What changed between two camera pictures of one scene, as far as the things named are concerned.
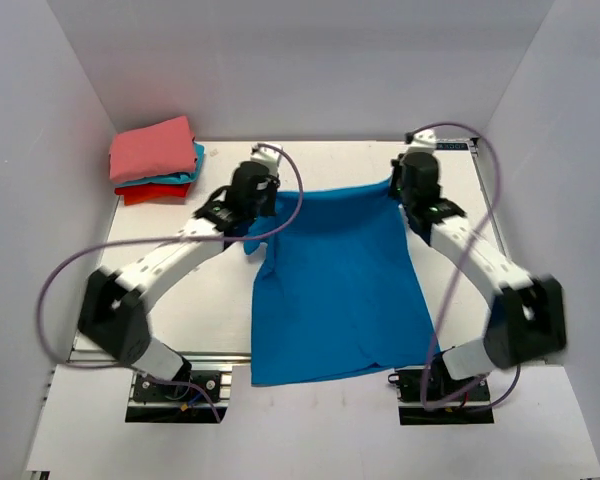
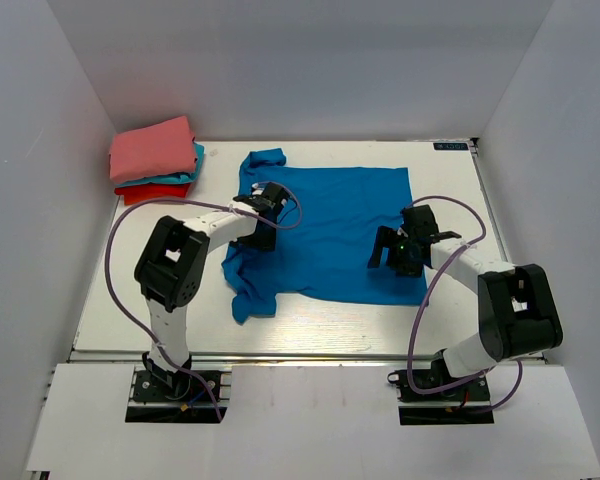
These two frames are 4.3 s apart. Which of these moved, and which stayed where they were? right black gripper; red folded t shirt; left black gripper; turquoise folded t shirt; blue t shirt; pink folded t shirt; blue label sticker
Moved: blue t shirt; right black gripper; left black gripper
Stayed: turquoise folded t shirt; red folded t shirt; pink folded t shirt; blue label sticker
